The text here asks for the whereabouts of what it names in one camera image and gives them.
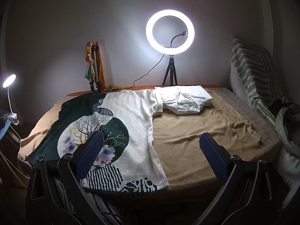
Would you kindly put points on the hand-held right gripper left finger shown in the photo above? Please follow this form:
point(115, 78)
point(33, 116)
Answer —
point(90, 154)

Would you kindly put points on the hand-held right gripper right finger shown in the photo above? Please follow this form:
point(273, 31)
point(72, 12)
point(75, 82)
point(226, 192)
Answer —
point(214, 157)

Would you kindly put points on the printed green white t-shirt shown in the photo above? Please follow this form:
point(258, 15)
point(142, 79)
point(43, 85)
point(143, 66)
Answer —
point(138, 131)

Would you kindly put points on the dark clothes pile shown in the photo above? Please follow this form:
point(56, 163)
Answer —
point(281, 106)

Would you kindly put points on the beige blanket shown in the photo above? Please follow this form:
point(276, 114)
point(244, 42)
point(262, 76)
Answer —
point(199, 126)

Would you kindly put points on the folded white garment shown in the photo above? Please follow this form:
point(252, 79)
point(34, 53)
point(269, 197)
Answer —
point(187, 98)

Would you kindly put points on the pale grey-green garment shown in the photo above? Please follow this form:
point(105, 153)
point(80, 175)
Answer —
point(287, 126)

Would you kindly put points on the folded silver tripod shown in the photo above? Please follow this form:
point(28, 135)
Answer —
point(95, 70)

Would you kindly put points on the orange patterned cloth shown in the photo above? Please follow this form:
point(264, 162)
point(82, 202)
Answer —
point(102, 70)

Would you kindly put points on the green striped white blanket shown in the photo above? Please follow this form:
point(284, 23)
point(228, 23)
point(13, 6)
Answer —
point(248, 70)

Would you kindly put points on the colourful cloth doll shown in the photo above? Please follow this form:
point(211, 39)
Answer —
point(89, 56)

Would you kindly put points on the small black tripod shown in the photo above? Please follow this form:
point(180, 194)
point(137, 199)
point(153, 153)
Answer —
point(170, 68)

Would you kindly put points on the white clip lamp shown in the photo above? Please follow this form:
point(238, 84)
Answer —
point(9, 80)

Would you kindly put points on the black gooseneck phone holder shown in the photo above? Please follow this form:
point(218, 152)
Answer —
point(174, 38)

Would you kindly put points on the orange wooden bed frame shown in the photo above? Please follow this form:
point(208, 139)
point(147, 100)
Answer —
point(145, 87)

